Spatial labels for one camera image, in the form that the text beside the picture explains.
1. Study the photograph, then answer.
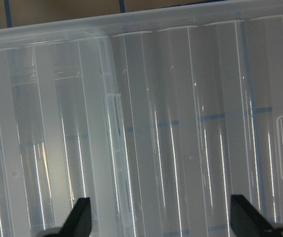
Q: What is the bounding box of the clear plastic storage box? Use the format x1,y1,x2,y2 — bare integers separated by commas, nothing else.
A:
0,28,137,237

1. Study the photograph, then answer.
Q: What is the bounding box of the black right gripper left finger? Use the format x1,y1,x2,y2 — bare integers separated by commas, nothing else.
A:
58,197,92,237

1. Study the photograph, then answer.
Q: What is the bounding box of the clear plastic box lid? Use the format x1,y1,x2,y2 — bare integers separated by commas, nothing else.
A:
2,0,283,237

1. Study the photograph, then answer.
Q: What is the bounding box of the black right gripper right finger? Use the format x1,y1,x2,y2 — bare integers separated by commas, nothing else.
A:
230,195,280,237

